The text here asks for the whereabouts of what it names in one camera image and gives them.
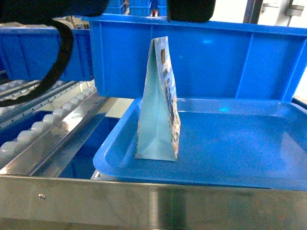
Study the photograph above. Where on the flower gift bag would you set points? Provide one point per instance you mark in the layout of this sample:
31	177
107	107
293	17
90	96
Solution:
159	121

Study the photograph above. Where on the steel front shelf rail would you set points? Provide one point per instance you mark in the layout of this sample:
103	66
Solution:
151	206

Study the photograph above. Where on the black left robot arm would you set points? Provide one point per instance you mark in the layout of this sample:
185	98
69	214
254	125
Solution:
39	11

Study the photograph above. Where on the white roller conveyor track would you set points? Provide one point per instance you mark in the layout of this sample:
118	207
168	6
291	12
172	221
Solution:
27	137

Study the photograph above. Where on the blue bin on left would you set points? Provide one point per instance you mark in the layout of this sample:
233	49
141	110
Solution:
29	53

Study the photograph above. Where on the blue plastic tray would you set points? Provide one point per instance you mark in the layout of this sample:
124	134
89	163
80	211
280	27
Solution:
246	143

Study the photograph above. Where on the large blue bin behind tray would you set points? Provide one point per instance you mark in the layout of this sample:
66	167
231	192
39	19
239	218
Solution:
212	59

